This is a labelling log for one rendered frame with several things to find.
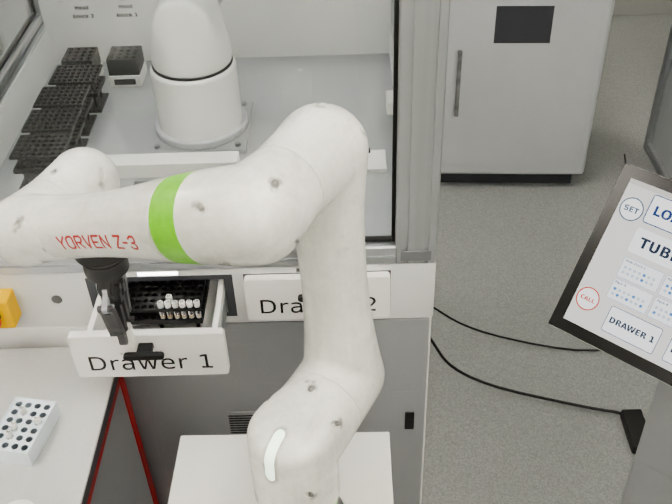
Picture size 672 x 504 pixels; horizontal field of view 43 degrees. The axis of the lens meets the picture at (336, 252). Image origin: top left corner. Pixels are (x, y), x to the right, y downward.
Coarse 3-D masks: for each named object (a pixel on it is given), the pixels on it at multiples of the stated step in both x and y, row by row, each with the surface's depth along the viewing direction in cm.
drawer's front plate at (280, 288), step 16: (368, 272) 169; (384, 272) 169; (256, 288) 169; (272, 288) 169; (288, 288) 169; (368, 288) 170; (384, 288) 170; (256, 304) 172; (272, 304) 172; (288, 304) 172; (384, 304) 172
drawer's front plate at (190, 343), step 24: (72, 336) 158; (96, 336) 157; (144, 336) 157; (168, 336) 157; (192, 336) 157; (216, 336) 157; (96, 360) 161; (120, 360) 161; (144, 360) 161; (168, 360) 161; (192, 360) 161; (216, 360) 161
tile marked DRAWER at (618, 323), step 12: (612, 312) 146; (624, 312) 145; (612, 324) 146; (624, 324) 145; (636, 324) 144; (648, 324) 143; (624, 336) 144; (636, 336) 143; (648, 336) 142; (660, 336) 141; (648, 348) 142
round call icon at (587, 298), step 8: (584, 288) 149; (592, 288) 148; (576, 296) 149; (584, 296) 149; (592, 296) 148; (600, 296) 147; (576, 304) 149; (584, 304) 149; (592, 304) 148; (592, 312) 148
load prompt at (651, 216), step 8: (656, 200) 144; (664, 200) 144; (648, 208) 145; (656, 208) 144; (664, 208) 143; (648, 216) 145; (656, 216) 144; (664, 216) 143; (648, 224) 144; (656, 224) 144; (664, 224) 143
